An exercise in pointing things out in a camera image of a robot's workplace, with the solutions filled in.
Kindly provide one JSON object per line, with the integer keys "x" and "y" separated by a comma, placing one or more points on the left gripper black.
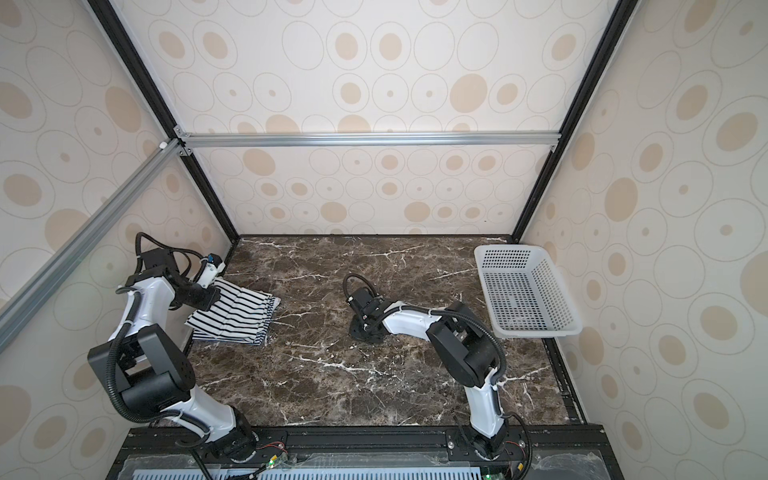
{"x": 209, "y": 295}

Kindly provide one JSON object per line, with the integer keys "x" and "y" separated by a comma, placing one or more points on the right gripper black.
{"x": 361, "y": 327}

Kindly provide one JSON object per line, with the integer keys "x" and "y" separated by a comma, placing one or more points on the black white striped tank top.
{"x": 234, "y": 293}

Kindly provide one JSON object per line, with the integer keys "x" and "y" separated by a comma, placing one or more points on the blue white striped tank top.
{"x": 234, "y": 322}

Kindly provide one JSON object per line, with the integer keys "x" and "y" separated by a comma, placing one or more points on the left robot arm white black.
{"x": 145, "y": 374}

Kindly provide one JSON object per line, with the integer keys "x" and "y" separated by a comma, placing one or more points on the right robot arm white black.
{"x": 470, "y": 353}

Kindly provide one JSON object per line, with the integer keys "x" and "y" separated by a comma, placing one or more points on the white plastic laundry basket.
{"x": 524, "y": 293}

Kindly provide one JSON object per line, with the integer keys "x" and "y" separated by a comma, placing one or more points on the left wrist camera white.
{"x": 211, "y": 267}

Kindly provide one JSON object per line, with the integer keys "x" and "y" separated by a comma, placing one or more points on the diagonal aluminium left rail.
{"x": 20, "y": 310}

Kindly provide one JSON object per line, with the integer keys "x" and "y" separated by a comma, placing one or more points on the horizontal aluminium back rail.
{"x": 358, "y": 139}

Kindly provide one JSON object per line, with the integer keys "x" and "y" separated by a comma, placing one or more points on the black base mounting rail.
{"x": 380, "y": 452}

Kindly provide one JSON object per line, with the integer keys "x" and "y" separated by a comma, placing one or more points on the left black corner post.
{"x": 107, "y": 17}

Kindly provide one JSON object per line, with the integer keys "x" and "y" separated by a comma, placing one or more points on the black corner post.
{"x": 605, "y": 50}
{"x": 107, "y": 17}

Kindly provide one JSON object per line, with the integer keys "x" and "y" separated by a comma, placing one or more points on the right black corner post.
{"x": 605, "y": 50}

